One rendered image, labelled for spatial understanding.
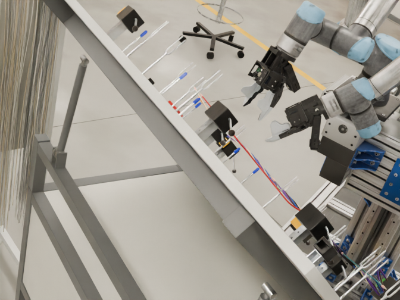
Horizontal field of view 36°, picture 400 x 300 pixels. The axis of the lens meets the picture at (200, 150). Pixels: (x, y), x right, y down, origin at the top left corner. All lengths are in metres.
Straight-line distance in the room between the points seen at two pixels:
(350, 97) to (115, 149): 2.08
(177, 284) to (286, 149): 2.54
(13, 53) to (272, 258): 1.26
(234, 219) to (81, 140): 2.92
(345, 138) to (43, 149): 1.07
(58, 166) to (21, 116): 0.38
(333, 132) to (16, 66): 1.12
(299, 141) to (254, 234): 3.49
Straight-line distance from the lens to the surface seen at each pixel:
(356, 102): 1.97
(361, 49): 1.86
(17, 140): 2.27
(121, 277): 1.56
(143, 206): 2.09
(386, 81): 2.11
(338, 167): 2.41
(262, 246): 0.98
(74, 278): 1.83
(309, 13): 1.81
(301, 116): 1.97
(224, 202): 1.07
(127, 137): 3.91
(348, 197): 3.64
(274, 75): 1.82
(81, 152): 3.70
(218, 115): 1.27
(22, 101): 2.19
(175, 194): 2.18
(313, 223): 1.42
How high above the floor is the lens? 2.09
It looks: 32 degrees down
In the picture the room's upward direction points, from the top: 16 degrees clockwise
